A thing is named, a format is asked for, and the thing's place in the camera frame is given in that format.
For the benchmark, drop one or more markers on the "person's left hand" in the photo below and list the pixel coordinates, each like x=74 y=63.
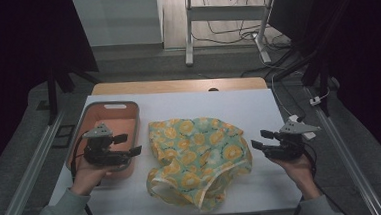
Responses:
x=89 y=177

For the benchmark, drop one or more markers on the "orange print tote bag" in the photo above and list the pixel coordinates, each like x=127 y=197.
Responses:
x=198 y=160

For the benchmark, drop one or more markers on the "pink basket with grey rim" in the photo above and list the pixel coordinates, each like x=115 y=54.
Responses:
x=126 y=124

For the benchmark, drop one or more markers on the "small white plug adapter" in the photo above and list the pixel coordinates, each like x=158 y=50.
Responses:
x=315 y=101

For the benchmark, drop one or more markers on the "white power strip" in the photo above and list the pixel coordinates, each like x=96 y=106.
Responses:
x=308 y=135

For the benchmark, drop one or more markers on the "person's right hand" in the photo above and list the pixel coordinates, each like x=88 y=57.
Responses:
x=299 y=174

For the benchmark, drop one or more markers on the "white table mat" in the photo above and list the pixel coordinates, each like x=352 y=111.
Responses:
x=218 y=102

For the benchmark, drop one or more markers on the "black square floor frame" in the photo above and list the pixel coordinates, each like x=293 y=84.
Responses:
x=63 y=136

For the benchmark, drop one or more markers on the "white cabinet panel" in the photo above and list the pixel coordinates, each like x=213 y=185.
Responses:
x=116 y=20

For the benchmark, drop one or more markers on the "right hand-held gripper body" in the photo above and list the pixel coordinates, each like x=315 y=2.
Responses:
x=287 y=145

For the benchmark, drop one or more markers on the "black metal stand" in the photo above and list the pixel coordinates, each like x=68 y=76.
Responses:
x=52 y=96
x=320 y=76

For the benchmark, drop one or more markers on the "aluminium rail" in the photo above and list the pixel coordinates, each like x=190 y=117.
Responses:
x=25 y=177
x=345 y=158

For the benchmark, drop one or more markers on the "white desk frame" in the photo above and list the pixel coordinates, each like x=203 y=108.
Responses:
x=226 y=13

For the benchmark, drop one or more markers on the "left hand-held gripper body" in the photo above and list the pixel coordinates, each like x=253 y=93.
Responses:
x=102 y=151

